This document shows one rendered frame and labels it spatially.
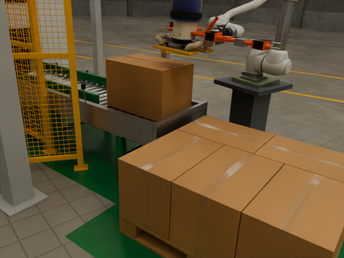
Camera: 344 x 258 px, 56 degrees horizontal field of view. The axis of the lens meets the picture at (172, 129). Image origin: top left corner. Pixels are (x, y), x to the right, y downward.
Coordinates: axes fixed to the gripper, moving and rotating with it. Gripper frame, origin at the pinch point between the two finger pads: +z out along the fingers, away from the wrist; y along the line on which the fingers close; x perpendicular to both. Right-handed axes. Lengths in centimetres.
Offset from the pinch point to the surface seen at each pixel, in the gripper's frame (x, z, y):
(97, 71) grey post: 303, -157, 99
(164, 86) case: 26.9, 18.8, 37.0
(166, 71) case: 26.9, 17.4, 26.3
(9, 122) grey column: 87, 105, 56
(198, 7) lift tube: 11.5, 3.3, -17.0
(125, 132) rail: 50, 37, 75
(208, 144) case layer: -19, 29, 66
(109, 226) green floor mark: 21, 82, 120
